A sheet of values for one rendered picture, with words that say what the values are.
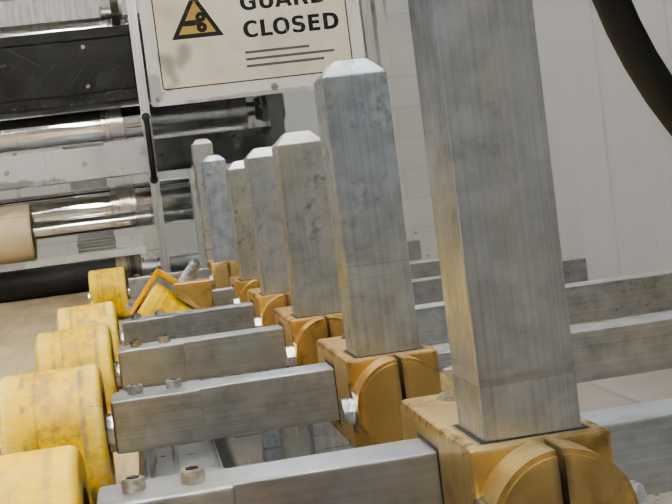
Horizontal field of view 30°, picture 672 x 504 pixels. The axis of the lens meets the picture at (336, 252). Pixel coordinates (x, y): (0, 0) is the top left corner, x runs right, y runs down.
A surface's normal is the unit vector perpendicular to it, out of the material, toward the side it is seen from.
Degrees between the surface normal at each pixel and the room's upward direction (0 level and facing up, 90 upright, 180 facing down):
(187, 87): 90
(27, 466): 22
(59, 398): 47
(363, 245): 90
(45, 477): 34
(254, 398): 90
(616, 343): 90
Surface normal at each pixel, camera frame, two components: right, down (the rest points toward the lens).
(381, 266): 0.15, 0.04
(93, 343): 0.00, -0.73
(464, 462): -0.98, 0.13
